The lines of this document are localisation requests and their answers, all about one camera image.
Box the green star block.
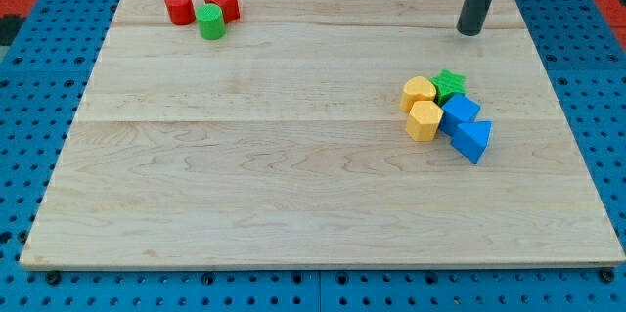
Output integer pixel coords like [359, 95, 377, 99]
[430, 69, 466, 107]

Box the red star block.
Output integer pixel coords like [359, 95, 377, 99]
[204, 0, 241, 24]

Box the light wooden board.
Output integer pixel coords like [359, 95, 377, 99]
[21, 0, 625, 271]

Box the yellow hexagon block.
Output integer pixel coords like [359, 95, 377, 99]
[405, 101, 443, 142]

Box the yellow heart block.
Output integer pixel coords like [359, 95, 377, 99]
[399, 76, 437, 112]

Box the blue cube block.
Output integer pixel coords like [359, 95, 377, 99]
[439, 94, 481, 136]

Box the green cylinder block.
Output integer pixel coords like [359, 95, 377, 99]
[196, 3, 226, 40]

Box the blue triangle block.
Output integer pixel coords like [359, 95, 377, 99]
[451, 120, 493, 165]

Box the red cylinder block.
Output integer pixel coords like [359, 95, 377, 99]
[164, 0, 196, 25]

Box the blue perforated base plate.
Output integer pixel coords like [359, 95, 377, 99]
[1, 0, 625, 311]

